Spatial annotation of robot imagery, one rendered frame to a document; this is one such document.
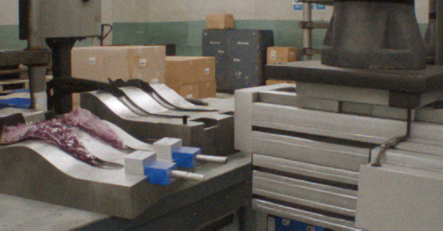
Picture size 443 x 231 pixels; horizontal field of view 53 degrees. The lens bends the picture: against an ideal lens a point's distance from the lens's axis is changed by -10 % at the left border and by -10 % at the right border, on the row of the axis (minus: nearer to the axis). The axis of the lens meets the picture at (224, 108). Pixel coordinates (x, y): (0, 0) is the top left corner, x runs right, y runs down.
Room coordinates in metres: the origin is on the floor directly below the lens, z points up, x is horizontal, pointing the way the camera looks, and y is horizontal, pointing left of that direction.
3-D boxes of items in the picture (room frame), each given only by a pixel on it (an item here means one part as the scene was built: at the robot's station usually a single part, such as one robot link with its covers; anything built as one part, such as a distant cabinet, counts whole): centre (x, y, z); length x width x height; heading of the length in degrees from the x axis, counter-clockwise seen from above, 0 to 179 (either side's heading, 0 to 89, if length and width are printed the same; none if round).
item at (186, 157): (0.85, 0.06, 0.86); 0.13 x 0.05 x 0.05; 71
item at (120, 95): (1.21, 0.19, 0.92); 0.35 x 0.16 x 0.09; 54
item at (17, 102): (4.59, 2.13, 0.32); 0.60 x 0.41 x 0.22; 59
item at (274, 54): (7.90, -1.11, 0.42); 0.86 x 0.33 x 0.83; 53
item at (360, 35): (0.65, -0.21, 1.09); 0.15 x 0.15 x 0.10
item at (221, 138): (1.22, 0.20, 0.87); 0.50 x 0.26 x 0.14; 54
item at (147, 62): (5.41, 1.30, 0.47); 1.22 x 0.80 x 0.94; 57
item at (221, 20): (8.67, 0.09, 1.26); 0.42 x 0.33 x 0.29; 53
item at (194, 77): (6.30, 0.83, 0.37); 1.20 x 0.82 x 0.74; 61
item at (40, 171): (0.88, 0.34, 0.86); 0.50 x 0.26 x 0.11; 71
